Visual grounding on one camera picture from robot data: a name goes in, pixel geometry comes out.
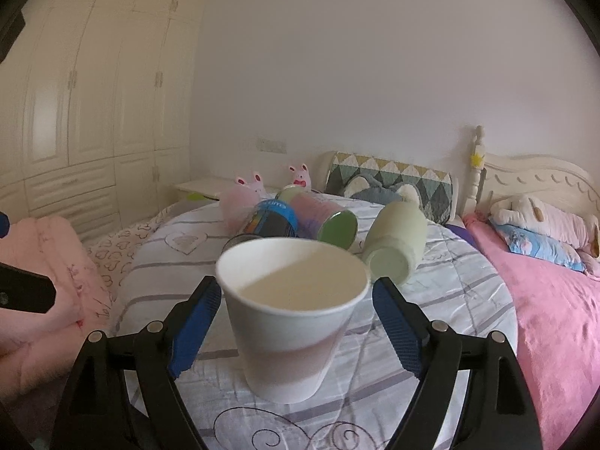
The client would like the white paper cup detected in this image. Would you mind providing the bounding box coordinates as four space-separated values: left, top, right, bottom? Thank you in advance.
216 238 370 404

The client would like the pale green cup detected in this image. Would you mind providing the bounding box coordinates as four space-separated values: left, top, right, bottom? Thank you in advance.
362 201 427 285

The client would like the pink cup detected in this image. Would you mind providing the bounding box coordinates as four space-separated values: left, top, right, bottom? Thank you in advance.
219 185 261 234

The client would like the folded pink quilt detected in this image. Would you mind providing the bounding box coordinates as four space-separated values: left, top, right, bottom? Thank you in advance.
1 214 111 403

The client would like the striped white tablecloth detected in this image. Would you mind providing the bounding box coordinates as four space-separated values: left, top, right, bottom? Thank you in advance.
111 203 518 449

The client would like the heart patterned sheet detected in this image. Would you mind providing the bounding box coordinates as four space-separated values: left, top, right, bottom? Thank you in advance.
87 203 177 307

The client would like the purple sheet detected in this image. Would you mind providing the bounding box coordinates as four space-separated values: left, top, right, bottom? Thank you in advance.
445 223 478 249

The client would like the pink bed blanket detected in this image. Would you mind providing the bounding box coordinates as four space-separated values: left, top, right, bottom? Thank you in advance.
463 214 599 449

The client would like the blue floral pillow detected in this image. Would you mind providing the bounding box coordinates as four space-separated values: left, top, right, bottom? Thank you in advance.
490 222 585 272

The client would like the cream wardrobe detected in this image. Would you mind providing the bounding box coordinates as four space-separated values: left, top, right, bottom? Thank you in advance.
1 0 207 241

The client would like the diamond patterned cushion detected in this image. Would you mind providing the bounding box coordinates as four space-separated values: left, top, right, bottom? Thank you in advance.
323 150 458 225

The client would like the grey cat plush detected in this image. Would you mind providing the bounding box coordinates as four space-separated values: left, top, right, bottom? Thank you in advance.
343 174 421 207

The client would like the white pink dog plush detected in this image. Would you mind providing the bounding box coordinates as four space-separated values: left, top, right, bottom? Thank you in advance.
489 194 599 259

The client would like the cream nightstand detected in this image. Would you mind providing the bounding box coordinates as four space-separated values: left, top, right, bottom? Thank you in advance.
175 176 236 201

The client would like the pink green-capped canister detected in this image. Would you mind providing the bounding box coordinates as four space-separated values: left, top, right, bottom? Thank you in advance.
276 185 358 250

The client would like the black blue spray can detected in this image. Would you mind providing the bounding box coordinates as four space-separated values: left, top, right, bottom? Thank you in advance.
222 199 298 252

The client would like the pink bunny plush front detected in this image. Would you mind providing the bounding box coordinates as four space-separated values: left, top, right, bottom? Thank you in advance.
235 172 267 197

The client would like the pink bunny plush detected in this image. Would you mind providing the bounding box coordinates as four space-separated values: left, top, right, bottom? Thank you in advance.
235 172 267 197
289 163 312 191

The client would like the yellow star sticker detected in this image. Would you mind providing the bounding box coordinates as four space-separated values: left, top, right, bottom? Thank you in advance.
470 153 484 169

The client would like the cream wooden headboard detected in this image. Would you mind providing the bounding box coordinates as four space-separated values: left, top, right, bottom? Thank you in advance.
460 125 599 215

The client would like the pink bunny plush rear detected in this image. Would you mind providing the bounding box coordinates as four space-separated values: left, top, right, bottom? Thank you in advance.
289 163 312 191

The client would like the wall socket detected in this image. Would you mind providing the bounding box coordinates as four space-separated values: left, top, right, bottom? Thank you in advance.
255 137 287 155

